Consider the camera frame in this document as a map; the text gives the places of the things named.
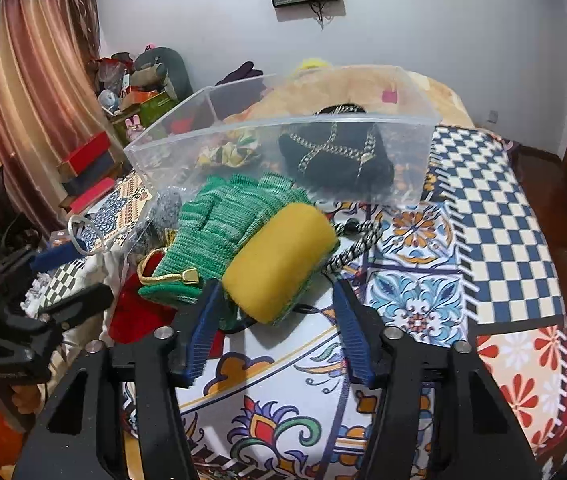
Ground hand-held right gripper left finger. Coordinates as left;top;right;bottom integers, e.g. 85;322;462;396
13;277;224;480

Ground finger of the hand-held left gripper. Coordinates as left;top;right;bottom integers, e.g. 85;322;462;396
38;282;115;330
0;246;73;281

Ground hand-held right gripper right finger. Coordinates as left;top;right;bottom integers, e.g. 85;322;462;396
332;279;539;480

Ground yellow sponge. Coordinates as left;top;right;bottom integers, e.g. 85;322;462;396
223;203;340;325

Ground clear plastic bin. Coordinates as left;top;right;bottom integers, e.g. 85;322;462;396
123;65;443;207

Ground red cloth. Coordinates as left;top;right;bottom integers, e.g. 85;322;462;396
108;275;225;357

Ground red flat box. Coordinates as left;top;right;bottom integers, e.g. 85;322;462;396
57;132;114;172
66;177;117;216

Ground patterned printed blanket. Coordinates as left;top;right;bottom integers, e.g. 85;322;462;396
13;125;567;480

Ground dark blue flat box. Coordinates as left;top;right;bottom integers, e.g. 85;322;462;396
62;152;120;196

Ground green knitted glove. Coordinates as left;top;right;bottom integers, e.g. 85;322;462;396
138;172;314;312

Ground grey mesh in plastic bag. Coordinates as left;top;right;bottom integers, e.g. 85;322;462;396
127;187;185;257

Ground pink bunny toy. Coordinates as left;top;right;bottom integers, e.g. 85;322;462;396
124;115;147;144

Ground striped brown curtain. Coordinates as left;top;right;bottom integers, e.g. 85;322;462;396
0;0;102;243

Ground yellow green floral scrunchie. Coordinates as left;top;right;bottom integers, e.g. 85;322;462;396
198;130;262;169

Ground green cardboard box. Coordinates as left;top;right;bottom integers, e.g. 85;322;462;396
140;92;182;124

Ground peach fluffy blanket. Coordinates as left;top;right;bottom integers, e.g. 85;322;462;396
253;65;475;131

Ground dark purple glove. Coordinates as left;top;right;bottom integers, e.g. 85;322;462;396
216;61;264;86

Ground metal ring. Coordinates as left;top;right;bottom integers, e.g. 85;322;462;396
67;214;107;257

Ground black white braided cord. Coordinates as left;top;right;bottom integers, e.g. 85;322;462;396
321;219;385;277

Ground black bag with chain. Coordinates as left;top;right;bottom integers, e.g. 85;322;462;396
278;102;395;196

